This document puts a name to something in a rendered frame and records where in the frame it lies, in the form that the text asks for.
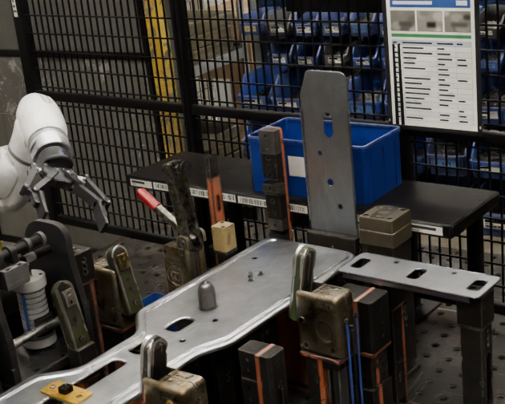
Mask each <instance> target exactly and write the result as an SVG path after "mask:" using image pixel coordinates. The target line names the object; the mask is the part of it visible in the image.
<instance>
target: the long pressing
mask: <svg viewBox="0 0 505 404"><path fill-rule="evenodd" d="M301 244H305V243H300V242H296V241H291V240H282V239H279V238H276V237H268V238H265V239H263V240H260V241H259V242H257V243H255V244H254V245H252V246H250V247H248V248H247V249H245V250H243V251H242V252H239V253H237V254H236V255H235V256H233V257H231V258H229V259H227V260H226V261H224V262H222V263H220V264H219V265H217V266H215V267H214V268H212V269H209V270H208V271H207V272H205V273H203V274H201V275H199V276H198V277H196V278H194V279H193V280H191V281H189V282H188V283H186V284H184V285H182V286H180V287H179V288H177V289H175V290H173V291H171V292H170V293H168V294H166V295H165V296H163V297H161V298H160V299H158V300H156V301H154V302H152V303H151V304H149V305H147V306H145V307H144V308H142V309H141V310H140V311H139V312H138V313H137V314H136V315H135V328H136V331H135V334H134V335H132V336H131V337H129V338H128V339H126V340H125V341H122V342H121V343H119V344H118V345H116V346H114V347H112V348H111V349H109V350H108V351H106V352H104V353H102V354H100V355H99V356H98V357H96V358H94V359H92V360H91V361H89V362H88V363H86V364H84V365H82V366H79V367H76V368H73V369H69V370H60V371H55V372H49V373H43V374H36V375H34V376H32V377H29V378H27V379H26V380H24V381H22V382H20V383H19V384H17V385H16V386H13V387H11V388H10V389H8V390H6V391H5V392H3V393H1V394H0V404H44V403H45V402H47V401H50V400H57V401H60V402H62V404H70V403H68V402H64V401H61V400H59V399H57V398H53V397H51V396H48V395H45V394H42V393H41V392H40V390H41V389H42V388H44V387H45V386H48V385H49V384H51V383H52V382H54V381H58V380H59V381H61V382H65V383H68V384H71V385H75V384H77V383H78V382H80V381H82V380H83V379H84V378H87V377H88V376H90V375H92V374H93V373H94V372H96V371H98V370H100V369H102V368H103V367H104V366H106V365H108V364H109V363H111V362H122V363H125V365H124V366H122V367H120V368H118V369H117V370H116V371H114V372H112V373H111V374H109V375H107V376H106V377H105V378H102V379H101V380H99V381H98V382H96V383H95V384H93V385H92V386H89V387H88V388H86V390H89V391H91V392H92V396H90V397H89V398H87V399H86V400H84V401H83V402H80V403H79V404H129V403H130V402H133V401H134V400H136V399H137V398H138V397H139V396H140V394H141V393H140V391H139V384H140V354H136V353H131V352H130V351H131V350H132V349H134V348H135V347H137V346H139V345H141V344H142V342H143V340H144V338H145V337H146V336H147V335H149V334H150V333H155V334H157V335H159V336H160V337H162V338H164V339H165V340H166V341H167V342H168V347H167V350H166V352H167V354H168V362H167V366H170V367H172V368H176V369H178V370H181V369H182V368H184V367H185V366H186V365H188V364H189V363H191V362H193V361H194V360H196V359H197V358H200V357H203V356H204V355H207V354H211V353H214V352H216V351H219V350H222V349H226V348H228V347H230V346H232V345H235V344H236V343H238V342H239V341H241V340H242V339H244V338H245V337H247V336H248V335H249V334H251V333H253V332H254V331H256V330H257V329H259V328H260V327H261V326H263V325H264V324H266V323H267V322H269V321H271V320H272V319H273V318H275V317H276V316H278V315H279V314H281V313H283V312H284V311H286V310H287V309H288V308H289V302H290V293H291V284H292V276H293V257H294V254H295V252H296V251H297V248H298V247H299V246H300V245H301ZM305 245H308V246H309V247H311V248H314V249H315V250H316V258H315V266H314V268H313V281H316V282H320V283H323V284H325V283H326V282H328V281H330V280H331V279H333V278H334V277H336V276H337V275H338V274H339V273H341V272H339V271H338V269H339V268H340V267H342V266H343V265H344V264H346V263H347V262H349V261H351V260H352V259H354V258H355V255H353V254H352V253H351V252H347V251H344V250H339V249H335V248H326V247H322V246H317V245H313V244H305ZM254 257H256V259H253V258H254ZM250 271H251V272H252V275H253V280H254V281H248V280H249V278H248V273H249V272H250ZM260 271H262V272H263V274H264V275H261V276H259V275H258V274H259V272H260ZM203 281H209V282H211V283H212V285H213V287H214V289H215V292H216V304H217V307H216V308H215V309H212V310H201V309H199V301H198V293H197V292H198V287H199V285H200V283H201V282H203ZM180 320H189V321H193V323H192V324H190V325H188V326H186V327H184V328H183V329H182V330H180V331H176V332H173V331H170V330H166V329H167V328H168V327H170V326H172V325H174V324H175V323H177V322H178V321H180ZM213 320H217V321H213ZM182 340H185V341H184V342H180V341H182Z"/></svg>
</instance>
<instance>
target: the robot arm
mask: <svg viewBox="0 0 505 404"><path fill-rule="evenodd" d="M74 184H75V186H74V188H72V186H73V185H74ZM50 186H53V187H54V188H61V189H64V190H67V191H68V192H70V193H71V194H75V195H77V196H78V197H79V198H80V199H82V200H83V201H84V202H86V203H87V204H88V205H90V206H91V207H92V208H93V211H92V212H93V215H94V218H95V221H96V224H97V226H98V228H99V232H100V233H104V231H105V229H106V228H107V226H108V224H109V222H108V220H107V210H108V208H109V207H110V205H111V201H110V200H109V199H108V198H107V197H106V196H105V195H104V194H103V193H102V191H101V190H100V189H99V188H98V187H97V186H96V185H95V184H94V183H93V182H92V181H91V178H90V176H89V175H88V174H84V175H83V176H78V175H77V174H76V173H75V172H74V164H73V161H72V150H71V146H70V143H69V139H68V137H67V125H66V122H65V119H64V117H63V114H62V112H61V111H60V109H59V107H58V105H57V104H56V103H55V101H54V100H53V99H52V98H51V97H50V96H46V95H42V94H38V93H31V94H29V95H26V96H24V97H23V98H22V99H21V101H20V103H19V105H18V109H17V112H16V120H15V122H14V130H13V134H12V136H11V139H10V142H9V144H8V145H6V146H3V147H0V212H15V211H18V210H19V209H20V208H22V207H23V206H24V205H25V204H26V203H27V202H31V204H32V206H33V207H34V208H35V209H36V212H37V214H38V218H39V219H44V220H45V219H46V216H47V215H48V213H49V212H48V209H47V206H46V201H45V199H44V196H43V193H42V191H43V190H45V189H47V188H49V187H50Z"/></svg>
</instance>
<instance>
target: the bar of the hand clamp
mask: <svg viewBox="0 0 505 404"><path fill-rule="evenodd" d="M162 167H163V168H162V172H163V173H164V176H165V180H166V183H167V186H168V191H169V195H170V198H171V202H172V207H173V211H174V214H175V218H176V223H177V227H178V230H179V234H180V236H181V235H184V236H187V237H188V239H189V240H190V243H191V249H189V251H192V250H193V249H194V248H193V245H202V244H203V241H202V238H201V235H200V228H199V225H198V221H197V218H196V212H195V209H194V205H193V202H192V196H191V193H190V189H189V186H188V180H187V176H190V175H191V174H192V165H191V163H190V162H189V161H183V160H172V161H170V162H168V163H165V164H163V165H162ZM189 230H190V231H191V232H192V233H193V234H195V235H196V241H195V242H194V243H192V239H191V236H190V232H189Z"/></svg>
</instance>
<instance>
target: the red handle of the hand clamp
mask: <svg viewBox="0 0 505 404"><path fill-rule="evenodd" d="M136 193H137V194H136V196H137V197H138V198H139V199H140V200H141V201H143V202H144V203H145V204H146V205H147V206H148V207H149V208H150V209H151V210H152V211H153V212H155V213H157V214H158V215H159V216H160V217H161V218H162V219H163V220H164V221H166V222H167V223H168V224H169V225H170V226H171V227H172V228H173V229H175V230H176V231H177V232H178V233H179V230H178V227H177V223H176V218H175V217H174V216H173V215H172V214H171V213H170V212H169V211H168V210H167V209H166V208H164V207H163V206H162V204H161V203H160V202H159V201H158V200H157V199H156V198H155V197H154V196H152V195H151V194H150V193H149V192H148V191H147V190H146V189H144V188H140V189H139V190H138V191H137V192H136ZM189 232H190V236H191V239H192V243H194V242H195V241H196V235H195V234H193V233H192V232H191V231H190V230H189Z"/></svg>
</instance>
